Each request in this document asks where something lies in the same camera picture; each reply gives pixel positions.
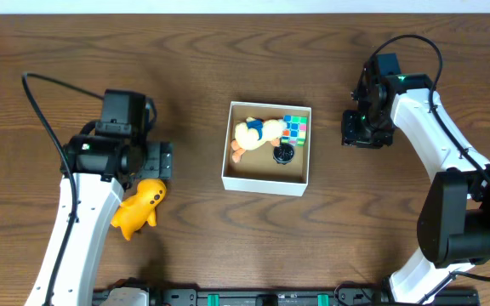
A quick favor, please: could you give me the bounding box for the white cardboard box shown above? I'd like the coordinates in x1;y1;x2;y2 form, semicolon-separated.
221;101;312;196

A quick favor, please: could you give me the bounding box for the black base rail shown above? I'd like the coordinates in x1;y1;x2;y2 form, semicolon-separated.
91;278;481;306

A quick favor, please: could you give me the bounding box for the black round disc toy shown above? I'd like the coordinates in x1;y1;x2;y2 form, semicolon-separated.
273;143;295;165

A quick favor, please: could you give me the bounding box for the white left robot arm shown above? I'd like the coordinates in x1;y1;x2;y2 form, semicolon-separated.
26;134;173;305

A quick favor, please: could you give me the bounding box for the orange rubber dog toy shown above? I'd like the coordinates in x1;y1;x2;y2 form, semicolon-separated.
111;178;167;241

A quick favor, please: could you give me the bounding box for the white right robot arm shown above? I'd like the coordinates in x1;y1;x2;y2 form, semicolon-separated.
342;71;490;304

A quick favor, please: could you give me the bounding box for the colourful puzzle cube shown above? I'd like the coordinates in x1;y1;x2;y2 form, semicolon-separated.
281;115;308;147

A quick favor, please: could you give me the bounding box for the yellow plush duck toy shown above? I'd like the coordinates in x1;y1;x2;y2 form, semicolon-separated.
231;117;287;163

